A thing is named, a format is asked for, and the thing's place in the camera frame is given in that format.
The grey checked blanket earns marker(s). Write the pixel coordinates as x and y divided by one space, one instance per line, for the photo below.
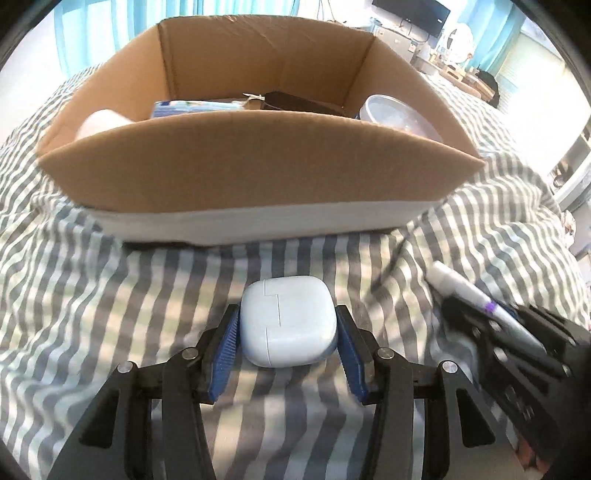
115 300

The light blue earbud case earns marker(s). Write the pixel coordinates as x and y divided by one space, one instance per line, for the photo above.
286 318

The clear floss pick container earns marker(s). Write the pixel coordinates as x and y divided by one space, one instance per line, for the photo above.
397 115

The wide teal curtain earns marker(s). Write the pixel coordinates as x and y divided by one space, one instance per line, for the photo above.
69 41

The white tube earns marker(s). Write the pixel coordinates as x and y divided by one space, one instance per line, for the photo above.
450 281

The white toy figure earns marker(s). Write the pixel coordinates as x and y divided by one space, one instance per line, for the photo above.
99 124

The narrow teal curtain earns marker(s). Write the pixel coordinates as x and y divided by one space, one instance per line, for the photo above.
498 32

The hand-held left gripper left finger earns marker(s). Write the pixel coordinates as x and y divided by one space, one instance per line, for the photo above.
225 357

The black wall television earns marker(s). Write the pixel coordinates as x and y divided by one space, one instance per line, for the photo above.
415 16

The blue printed packet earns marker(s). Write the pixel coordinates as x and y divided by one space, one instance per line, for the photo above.
194 108

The person's right hand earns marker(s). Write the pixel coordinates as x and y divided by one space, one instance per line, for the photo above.
528 456

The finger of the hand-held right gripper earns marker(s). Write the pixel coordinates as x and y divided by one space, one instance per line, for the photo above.
475 330
558 337

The black bag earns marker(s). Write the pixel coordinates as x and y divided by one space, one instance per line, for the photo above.
489 87

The dark flat object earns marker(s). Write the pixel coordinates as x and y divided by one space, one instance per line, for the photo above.
295 102

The white oval mirror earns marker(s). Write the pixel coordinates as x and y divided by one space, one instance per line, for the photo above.
459 44

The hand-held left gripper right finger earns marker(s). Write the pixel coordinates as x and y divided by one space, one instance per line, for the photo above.
352 364

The cardboard box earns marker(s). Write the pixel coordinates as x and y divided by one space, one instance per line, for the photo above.
258 166

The white louvred wardrobe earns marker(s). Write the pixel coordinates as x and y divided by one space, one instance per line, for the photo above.
545 101

